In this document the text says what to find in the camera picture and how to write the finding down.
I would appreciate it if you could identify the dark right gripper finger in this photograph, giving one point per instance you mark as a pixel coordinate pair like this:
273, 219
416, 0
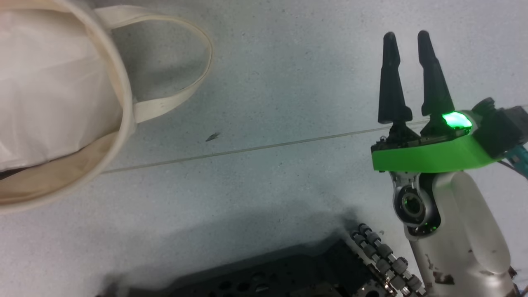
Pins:
392, 95
435, 90

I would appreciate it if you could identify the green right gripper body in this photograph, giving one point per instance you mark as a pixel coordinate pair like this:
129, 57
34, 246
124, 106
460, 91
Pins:
433, 156

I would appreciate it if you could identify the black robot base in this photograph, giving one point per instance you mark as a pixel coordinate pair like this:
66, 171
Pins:
288, 272

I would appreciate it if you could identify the roller-rimmed robot wheel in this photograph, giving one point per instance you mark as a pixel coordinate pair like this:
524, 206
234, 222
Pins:
383, 255

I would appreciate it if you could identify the white pillow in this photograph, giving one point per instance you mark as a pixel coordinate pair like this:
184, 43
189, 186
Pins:
49, 82

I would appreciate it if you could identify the cream canvas laundry basket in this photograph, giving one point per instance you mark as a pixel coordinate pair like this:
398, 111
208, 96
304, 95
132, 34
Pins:
49, 183

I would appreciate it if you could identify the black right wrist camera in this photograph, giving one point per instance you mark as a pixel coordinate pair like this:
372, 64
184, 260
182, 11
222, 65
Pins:
499, 128

